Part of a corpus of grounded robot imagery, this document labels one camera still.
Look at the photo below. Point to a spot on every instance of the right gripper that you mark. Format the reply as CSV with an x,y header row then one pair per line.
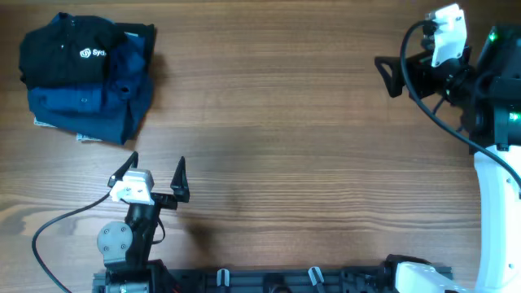
x,y
418,68

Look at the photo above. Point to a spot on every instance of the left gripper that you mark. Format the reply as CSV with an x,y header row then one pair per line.
x,y
179,186

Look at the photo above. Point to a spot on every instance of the black t-shirt with logo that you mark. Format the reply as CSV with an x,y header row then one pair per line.
x,y
71,49

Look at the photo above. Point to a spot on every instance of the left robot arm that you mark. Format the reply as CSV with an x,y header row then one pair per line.
x,y
126,245

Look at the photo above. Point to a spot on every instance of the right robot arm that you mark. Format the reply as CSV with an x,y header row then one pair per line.
x,y
478,105

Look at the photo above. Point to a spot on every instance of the blue polo shirt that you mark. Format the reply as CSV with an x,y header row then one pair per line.
x,y
111,111

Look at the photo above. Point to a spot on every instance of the white folded cloth under pile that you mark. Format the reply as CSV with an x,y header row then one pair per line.
x,y
80,137

